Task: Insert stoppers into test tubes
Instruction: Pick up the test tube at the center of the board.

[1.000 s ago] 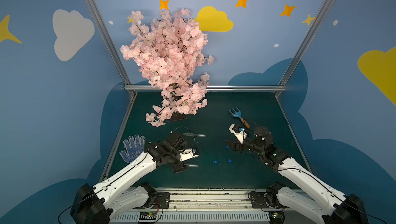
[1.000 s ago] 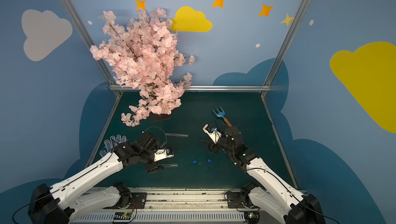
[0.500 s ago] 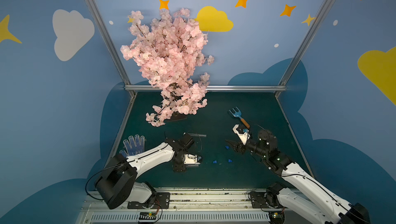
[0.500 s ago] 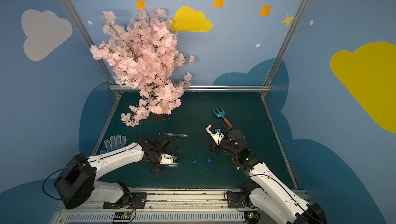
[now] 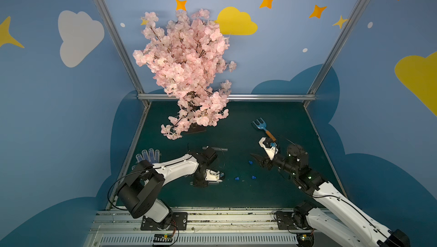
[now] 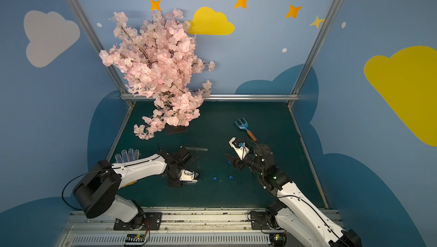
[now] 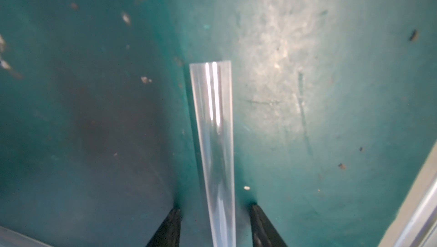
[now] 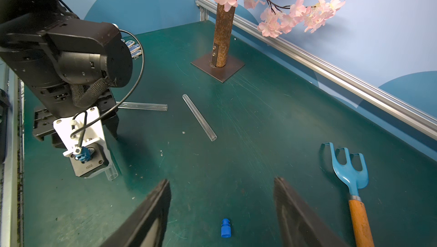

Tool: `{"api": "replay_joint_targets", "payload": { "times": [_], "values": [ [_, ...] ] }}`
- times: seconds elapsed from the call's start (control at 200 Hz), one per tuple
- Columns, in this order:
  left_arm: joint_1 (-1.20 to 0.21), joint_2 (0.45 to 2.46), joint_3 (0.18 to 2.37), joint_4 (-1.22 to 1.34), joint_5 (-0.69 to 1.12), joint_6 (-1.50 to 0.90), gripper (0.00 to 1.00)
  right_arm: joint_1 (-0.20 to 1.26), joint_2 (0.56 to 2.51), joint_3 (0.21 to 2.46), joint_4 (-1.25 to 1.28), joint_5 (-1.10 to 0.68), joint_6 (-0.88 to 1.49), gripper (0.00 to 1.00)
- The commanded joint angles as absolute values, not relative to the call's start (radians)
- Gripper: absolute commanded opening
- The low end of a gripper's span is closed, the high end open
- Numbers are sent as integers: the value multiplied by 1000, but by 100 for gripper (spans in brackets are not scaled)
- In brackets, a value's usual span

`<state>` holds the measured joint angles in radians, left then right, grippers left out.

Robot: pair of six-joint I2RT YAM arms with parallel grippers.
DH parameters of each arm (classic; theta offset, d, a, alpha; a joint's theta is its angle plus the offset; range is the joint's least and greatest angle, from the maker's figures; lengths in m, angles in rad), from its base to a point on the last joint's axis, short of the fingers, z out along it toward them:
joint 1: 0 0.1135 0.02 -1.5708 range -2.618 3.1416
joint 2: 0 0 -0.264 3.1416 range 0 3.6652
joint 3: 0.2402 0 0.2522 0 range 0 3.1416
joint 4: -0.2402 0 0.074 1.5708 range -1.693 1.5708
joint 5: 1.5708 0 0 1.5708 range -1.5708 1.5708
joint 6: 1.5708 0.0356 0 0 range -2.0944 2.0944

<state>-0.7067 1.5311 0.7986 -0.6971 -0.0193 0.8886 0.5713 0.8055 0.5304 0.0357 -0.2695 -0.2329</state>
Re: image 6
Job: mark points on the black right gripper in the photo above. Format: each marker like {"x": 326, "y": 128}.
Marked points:
{"x": 242, "y": 161}

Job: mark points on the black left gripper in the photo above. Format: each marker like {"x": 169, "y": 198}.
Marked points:
{"x": 174, "y": 177}

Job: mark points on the clear test tube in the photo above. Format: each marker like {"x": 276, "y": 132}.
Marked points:
{"x": 189, "y": 182}
{"x": 196, "y": 149}

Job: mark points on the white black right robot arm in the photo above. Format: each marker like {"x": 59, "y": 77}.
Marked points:
{"x": 293, "y": 211}

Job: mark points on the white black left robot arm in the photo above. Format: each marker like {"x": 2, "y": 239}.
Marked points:
{"x": 97, "y": 191}

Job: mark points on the blue toy garden fork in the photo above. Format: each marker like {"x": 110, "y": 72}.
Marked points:
{"x": 244, "y": 125}

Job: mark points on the blue dotted work glove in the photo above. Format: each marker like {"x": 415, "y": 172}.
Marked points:
{"x": 126, "y": 156}

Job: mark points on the left controller board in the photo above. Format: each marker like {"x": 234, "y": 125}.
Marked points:
{"x": 135, "y": 240}

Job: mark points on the controller board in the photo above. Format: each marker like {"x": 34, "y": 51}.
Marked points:
{"x": 277, "y": 240}
{"x": 135, "y": 240}

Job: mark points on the right controller board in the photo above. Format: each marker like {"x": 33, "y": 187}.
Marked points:
{"x": 277, "y": 240}

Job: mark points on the pink cherry blossom tree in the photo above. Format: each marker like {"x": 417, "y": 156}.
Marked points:
{"x": 158, "y": 61}

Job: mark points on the dark tree base plate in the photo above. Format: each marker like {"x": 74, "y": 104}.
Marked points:
{"x": 175, "y": 129}

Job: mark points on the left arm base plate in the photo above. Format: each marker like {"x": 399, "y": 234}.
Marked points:
{"x": 152, "y": 220}

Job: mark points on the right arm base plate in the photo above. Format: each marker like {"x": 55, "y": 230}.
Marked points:
{"x": 262, "y": 221}

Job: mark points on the aluminium front rail base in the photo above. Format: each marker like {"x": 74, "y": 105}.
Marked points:
{"x": 179, "y": 226}

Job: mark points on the aluminium frame rail back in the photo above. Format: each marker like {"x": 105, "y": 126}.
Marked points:
{"x": 226, "y": 97}

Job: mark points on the aluminium frame post right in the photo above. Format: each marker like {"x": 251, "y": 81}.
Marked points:
{"x": 330, "y": 16}

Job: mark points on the aluminium frame post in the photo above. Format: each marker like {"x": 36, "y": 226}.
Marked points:
{"x": 330, "y": 16}
{"x": 91, "y": 34}

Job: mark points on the aluminium frame post left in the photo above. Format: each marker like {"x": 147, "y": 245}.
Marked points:
{"x": 91, "y": 34}

